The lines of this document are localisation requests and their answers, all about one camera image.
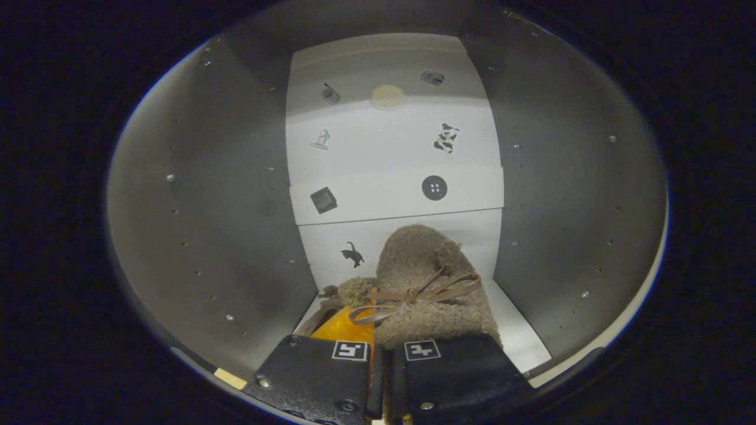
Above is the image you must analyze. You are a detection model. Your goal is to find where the grey shoe cabinet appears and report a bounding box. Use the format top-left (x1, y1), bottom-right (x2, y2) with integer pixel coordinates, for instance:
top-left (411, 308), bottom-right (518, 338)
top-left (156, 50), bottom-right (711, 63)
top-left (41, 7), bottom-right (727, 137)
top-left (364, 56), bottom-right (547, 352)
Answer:
top-left (106, 0), bottom-right (669, 390)

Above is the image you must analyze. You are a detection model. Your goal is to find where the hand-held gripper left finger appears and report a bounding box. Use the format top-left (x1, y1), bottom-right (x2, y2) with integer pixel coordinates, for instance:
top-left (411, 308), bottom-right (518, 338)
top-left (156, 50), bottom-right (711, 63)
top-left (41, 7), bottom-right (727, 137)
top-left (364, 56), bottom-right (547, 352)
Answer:
top-left (242, 304), bottom-right (384, 425)

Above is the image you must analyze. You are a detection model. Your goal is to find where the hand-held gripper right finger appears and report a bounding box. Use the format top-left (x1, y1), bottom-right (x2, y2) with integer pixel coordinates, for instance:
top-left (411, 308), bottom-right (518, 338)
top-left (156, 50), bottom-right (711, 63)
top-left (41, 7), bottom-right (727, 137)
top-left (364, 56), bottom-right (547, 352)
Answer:
top-left (384, 334), bottom-right (536, 425)

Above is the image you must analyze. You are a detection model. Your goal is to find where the brown fuzzy shoe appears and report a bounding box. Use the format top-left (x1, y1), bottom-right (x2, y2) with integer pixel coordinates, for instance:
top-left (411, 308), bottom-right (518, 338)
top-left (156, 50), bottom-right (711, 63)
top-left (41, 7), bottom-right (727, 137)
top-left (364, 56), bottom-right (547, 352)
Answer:
top-left (319, 224), bottom-right (503, 425)

